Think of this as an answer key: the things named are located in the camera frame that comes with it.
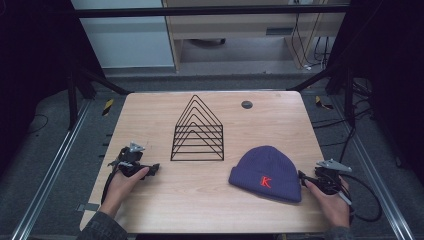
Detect person's left hand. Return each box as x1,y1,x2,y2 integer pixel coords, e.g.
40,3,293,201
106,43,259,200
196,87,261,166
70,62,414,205
99,166,151,218

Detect black frame post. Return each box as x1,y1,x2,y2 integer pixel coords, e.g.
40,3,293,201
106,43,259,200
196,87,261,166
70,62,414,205
65,64,132,132
287,64,356,128

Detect black hanging cables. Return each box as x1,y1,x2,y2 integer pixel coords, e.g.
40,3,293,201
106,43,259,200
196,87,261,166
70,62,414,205
290,12,332,72

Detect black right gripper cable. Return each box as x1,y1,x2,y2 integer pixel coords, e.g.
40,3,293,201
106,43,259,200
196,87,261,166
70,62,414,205
339,172,384,224

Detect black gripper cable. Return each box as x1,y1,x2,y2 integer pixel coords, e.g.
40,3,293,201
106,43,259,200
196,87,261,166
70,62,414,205
339,172,384,224
100,165,120,205

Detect thin black floor cable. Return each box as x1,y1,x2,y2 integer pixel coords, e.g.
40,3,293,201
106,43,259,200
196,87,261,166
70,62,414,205
27,113,50,135

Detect aluminium floor rail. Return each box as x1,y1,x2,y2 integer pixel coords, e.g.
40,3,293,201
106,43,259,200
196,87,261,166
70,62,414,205
10,99,92,240
332,95,416,240

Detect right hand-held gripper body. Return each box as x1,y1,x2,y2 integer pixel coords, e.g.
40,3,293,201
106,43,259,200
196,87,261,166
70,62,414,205
314,158,353,205

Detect yellow black hazard tape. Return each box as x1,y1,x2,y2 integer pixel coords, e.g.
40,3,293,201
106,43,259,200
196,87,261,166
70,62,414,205
101,98,115,117
314,95,335,111

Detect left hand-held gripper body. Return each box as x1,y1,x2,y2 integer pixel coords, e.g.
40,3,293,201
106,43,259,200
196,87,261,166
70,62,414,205
107,141,148,178

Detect grey tape strip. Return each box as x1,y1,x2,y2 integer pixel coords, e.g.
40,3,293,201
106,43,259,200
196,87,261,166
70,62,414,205
75,202,101,213

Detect white cabinet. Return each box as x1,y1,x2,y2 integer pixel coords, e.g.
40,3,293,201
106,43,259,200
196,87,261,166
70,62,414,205
70,0,177,70

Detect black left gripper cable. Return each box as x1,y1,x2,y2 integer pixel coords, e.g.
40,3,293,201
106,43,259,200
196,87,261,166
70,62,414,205
100,165,120,205

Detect black wire file rack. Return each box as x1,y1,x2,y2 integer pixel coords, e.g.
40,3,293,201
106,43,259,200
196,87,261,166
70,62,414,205
170,94,225,163

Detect person's right hand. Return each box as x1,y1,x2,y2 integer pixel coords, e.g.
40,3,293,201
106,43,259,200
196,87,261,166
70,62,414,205
304,176,355,230

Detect black horizontal frame bar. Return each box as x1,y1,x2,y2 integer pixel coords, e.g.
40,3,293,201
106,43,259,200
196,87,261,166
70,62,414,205
71,4,352,19

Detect purple knit beanie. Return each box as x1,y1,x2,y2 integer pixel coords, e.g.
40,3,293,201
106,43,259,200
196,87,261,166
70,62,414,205
228,144,303,204

